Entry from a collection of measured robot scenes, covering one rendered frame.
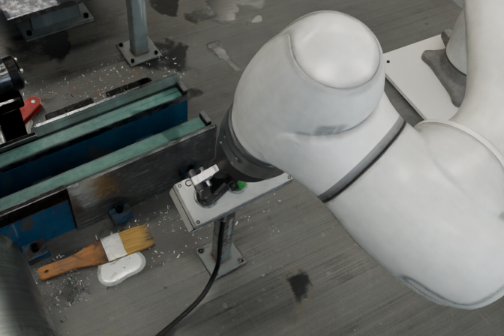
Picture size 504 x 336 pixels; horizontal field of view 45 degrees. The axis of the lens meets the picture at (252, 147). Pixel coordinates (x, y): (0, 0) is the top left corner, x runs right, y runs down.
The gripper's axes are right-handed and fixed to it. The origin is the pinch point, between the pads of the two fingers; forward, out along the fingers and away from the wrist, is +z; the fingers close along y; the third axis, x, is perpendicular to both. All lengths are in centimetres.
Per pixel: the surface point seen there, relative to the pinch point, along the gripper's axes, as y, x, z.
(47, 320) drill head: 25.8, 5.8, 0.8
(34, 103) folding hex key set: 10, -38, 47
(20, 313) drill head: 28.1, 3.8, -2.8
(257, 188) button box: -7.6, 2.3, 4.6
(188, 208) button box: 3.2, 0.6, 4.6
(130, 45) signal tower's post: -15, -44, 49
